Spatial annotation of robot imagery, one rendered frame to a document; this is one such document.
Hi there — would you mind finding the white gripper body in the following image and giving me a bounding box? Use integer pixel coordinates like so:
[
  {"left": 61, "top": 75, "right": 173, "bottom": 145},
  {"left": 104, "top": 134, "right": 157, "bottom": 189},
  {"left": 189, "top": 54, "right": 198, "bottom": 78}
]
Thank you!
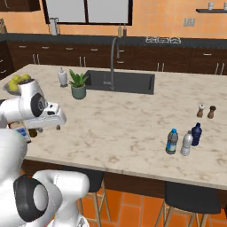
[{"left": 25, "top": 109, "right": 67, "bottom": 130}]

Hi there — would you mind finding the blue and white bottle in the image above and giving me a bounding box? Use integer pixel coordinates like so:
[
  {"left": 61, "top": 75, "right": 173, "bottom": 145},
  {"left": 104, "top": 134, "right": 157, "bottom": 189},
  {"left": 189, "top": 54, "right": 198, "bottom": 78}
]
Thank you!
[{"left": 15, "top": 127, "right": 33, "bottom": 145}]

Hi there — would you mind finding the green plant in grey pot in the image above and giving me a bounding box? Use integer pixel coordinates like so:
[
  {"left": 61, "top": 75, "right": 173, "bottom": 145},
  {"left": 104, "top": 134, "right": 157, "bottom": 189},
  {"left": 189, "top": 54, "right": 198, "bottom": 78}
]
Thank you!
[{"left": 68, "top": 68, "right": 90, "bottom": 100}]

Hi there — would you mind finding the grey fruit bowl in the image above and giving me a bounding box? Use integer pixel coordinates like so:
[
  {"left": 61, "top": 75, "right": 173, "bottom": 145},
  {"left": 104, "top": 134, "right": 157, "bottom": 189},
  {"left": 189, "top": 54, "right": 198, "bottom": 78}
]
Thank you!
[{"left": 3, "top": 79, "right": 30, "bottom": 97}]

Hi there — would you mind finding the yellow-green fruit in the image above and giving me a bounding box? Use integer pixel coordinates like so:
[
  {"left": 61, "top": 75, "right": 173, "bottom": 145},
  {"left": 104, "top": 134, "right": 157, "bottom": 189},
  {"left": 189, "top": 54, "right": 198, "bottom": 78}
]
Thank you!
[
  {"left": 7, "top": 80, "right": 20, "bottom": 92},
  {"left": 11, "top": 74, "right": 23, "bottom": 84},
  {"left": 20, "top": 74, "right": 33, "bottom": 82}
]

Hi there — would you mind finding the white soap dispenser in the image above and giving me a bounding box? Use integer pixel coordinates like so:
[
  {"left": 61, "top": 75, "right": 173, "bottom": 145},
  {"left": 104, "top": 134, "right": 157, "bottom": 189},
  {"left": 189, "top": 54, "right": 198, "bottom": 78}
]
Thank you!
[{"left": 57, "top": 67, "right": 69, "bottom": 89}]

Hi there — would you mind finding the black bar stool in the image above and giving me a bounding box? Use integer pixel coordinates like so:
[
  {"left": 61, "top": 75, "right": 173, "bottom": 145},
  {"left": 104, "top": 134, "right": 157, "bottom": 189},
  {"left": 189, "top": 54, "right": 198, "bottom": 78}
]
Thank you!
[
  {"left": 154, "top": 180, "right": 223, "bottom": 227},
  {"left": 62, "top": 166, "right": 113, "bottom": 227}
]

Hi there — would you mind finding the dark grey sink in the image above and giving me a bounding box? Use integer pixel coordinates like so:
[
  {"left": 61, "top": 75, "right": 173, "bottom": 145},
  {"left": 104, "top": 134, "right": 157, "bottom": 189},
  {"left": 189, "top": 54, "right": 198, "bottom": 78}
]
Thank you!
[{"left": 83, "top": 69, "right": 156, "bottom": 96}]

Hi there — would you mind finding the grey coffee machine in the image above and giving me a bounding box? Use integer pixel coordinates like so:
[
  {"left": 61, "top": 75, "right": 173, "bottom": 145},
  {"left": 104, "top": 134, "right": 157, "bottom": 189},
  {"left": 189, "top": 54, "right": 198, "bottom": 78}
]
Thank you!
[{"left": 48, "top": 17, "right": 60, "bottom": 36}]

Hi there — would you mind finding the tan knife block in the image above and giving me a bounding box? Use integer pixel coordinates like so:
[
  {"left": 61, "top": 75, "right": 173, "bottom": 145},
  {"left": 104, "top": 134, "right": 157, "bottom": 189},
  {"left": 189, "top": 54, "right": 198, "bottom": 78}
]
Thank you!
[{"left": 0, "top": 18, "right": 8, "bottom": 35}]

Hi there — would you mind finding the grey bottle with blue cap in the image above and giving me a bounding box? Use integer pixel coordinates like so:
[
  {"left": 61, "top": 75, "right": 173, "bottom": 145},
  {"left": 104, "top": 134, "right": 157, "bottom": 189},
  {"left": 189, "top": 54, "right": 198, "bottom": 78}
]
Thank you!
[{"left": 165, "top": 128, "right": 180, "bottom": 155}]

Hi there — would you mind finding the clear white plastic bottle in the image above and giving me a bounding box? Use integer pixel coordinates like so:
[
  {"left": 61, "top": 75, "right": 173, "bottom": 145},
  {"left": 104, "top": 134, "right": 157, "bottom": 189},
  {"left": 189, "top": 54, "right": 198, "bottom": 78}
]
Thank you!
[{"left": 179, "top": 129, "right": 194, "bottom": 157}]

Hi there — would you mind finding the hob with white grates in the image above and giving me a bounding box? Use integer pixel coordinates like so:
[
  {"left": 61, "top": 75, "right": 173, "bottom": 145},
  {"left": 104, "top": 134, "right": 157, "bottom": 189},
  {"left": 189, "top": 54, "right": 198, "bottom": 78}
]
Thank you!
[{"left": 145, "top": 35, "right": 183, "bottom": 45}]

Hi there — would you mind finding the dark blue bottle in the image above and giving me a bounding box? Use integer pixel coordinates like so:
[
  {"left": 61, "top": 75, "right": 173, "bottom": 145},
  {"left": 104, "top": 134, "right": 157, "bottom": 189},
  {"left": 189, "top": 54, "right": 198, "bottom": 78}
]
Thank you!
[{"left": 191, "top": 121, "right": 203, "bottom": 147}]

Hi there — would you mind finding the dark brown cupboard run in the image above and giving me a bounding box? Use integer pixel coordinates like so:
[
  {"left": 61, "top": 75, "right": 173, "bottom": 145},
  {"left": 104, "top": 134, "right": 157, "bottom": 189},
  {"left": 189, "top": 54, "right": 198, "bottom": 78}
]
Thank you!
[{"left": 0, "top": 39, "right": 227, "bottom": 80}]

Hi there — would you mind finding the brown shaker with white cap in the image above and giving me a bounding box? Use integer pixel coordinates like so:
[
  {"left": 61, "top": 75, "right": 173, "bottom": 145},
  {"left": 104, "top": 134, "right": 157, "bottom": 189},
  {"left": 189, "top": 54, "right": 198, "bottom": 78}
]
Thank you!
[{"left": 196, "top": 104, "right": 206, "bottom": 119}]

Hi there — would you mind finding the brown pepper shaker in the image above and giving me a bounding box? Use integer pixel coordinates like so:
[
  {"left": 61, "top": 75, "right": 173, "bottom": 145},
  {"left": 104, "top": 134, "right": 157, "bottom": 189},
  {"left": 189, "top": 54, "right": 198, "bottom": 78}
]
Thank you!
[{"left": 207, "top": 105, "right": 217, "bottom": 120}]

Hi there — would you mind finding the dark brown wall cupboard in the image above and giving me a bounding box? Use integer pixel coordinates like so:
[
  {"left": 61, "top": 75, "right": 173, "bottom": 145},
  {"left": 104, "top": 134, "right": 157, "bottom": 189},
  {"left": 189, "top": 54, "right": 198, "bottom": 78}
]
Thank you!
[{"left": 0, "top": 0, "right": 42, "bottom": 12}]

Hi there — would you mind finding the window with dark frame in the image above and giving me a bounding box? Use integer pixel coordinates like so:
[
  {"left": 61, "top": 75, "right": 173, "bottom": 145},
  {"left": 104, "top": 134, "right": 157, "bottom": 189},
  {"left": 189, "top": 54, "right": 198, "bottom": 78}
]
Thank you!
[{"left": 41, "top": 0, "right": 134, "bottom": 27}]

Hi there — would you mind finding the grey wall socket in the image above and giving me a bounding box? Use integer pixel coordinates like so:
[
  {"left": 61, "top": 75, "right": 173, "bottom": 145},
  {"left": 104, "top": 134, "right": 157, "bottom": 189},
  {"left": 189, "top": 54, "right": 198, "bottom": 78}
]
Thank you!
[{"left": 183, "top": 17, "right": 196, "bottom": 27}]

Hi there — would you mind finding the dark wall shelf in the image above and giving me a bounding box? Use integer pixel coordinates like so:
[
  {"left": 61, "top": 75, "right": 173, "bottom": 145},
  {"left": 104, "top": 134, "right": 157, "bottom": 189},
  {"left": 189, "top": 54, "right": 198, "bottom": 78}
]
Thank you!
[{"left": 195, "top": 8, "right": 227, "bottom": 14}]

